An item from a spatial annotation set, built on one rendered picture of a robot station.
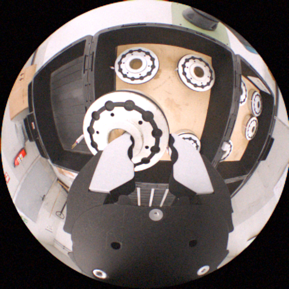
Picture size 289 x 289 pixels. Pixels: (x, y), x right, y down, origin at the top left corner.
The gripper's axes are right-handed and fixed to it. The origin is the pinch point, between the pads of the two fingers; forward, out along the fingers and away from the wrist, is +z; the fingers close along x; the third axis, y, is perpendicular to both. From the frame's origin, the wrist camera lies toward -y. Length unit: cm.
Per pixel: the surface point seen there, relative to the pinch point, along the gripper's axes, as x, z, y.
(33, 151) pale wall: -283, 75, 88
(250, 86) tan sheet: 37.4, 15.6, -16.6
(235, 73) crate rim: 17.3, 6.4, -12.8
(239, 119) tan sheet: 33.0, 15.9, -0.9
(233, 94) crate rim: 16.8, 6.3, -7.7
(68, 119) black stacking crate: -29.7, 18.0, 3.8
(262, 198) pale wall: 313, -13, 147
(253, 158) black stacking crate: 46.6, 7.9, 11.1
